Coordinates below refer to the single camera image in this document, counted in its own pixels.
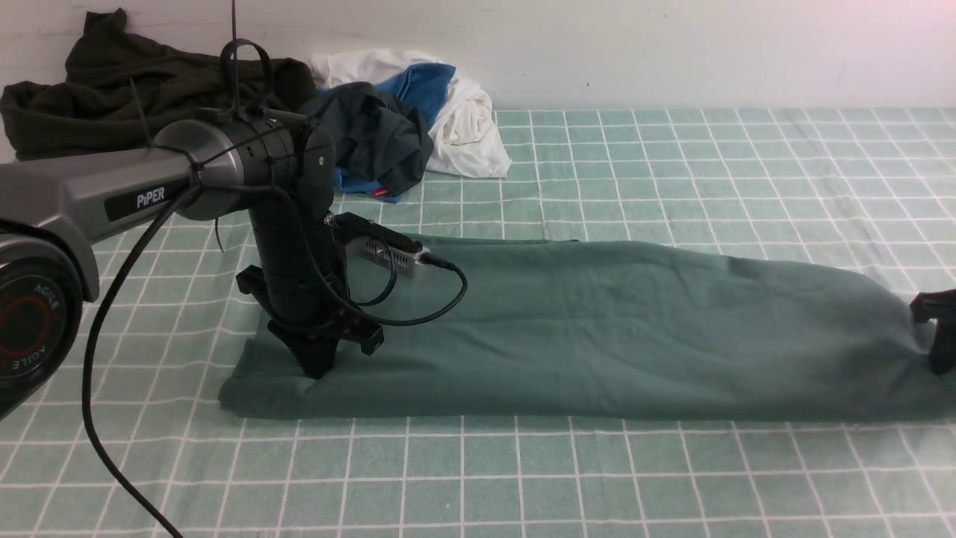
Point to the white crumpled garment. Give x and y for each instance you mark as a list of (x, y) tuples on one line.
[(458, 111)]

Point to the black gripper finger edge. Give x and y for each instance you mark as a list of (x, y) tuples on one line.
[(938, 306)]

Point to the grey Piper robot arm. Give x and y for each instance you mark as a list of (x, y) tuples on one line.
[(275, 166)]

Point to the blue crumpled garment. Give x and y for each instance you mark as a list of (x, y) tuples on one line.
[(382, 129)]

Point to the dark grey crumpled garment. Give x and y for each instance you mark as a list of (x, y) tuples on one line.
[(382, 145)]

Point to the green checkered tablecloth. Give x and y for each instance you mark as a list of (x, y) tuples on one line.
[(868, 189)]

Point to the dark olive crumpled garment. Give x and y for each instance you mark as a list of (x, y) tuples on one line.
[(121, 89)]

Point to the green long-sleeved shirt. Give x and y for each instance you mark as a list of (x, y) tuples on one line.
[(623, 329)]

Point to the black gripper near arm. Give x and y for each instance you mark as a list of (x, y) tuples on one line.
[(309, 319)]

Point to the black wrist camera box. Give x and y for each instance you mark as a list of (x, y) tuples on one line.
[(362, 238)]

